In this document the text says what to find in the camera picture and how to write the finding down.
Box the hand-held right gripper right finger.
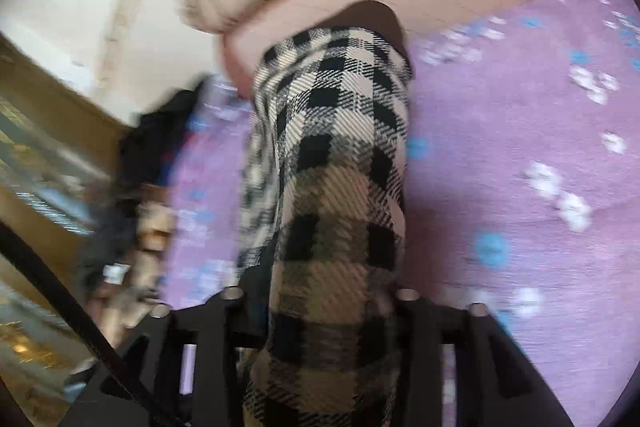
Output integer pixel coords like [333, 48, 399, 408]
[394, 288, 576, 427]

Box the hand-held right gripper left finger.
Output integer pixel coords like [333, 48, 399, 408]
[75, 261, 274, 427]

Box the black and cream checked coat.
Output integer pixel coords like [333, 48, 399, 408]
[235, 1, 417, 427]

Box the brown patterned cloth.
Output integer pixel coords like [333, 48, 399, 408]
[107, 199, 178, 323]

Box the black garment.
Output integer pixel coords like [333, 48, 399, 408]
[80, 76, 213, 308]

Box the purple floral bedsheet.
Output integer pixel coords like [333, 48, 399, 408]
[160, 0, 640, 410]

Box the wooden cabinet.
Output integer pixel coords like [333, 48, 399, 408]
[0, 33, 143, 410]

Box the black cable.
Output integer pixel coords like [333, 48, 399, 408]
[0, 224, 188, 427]

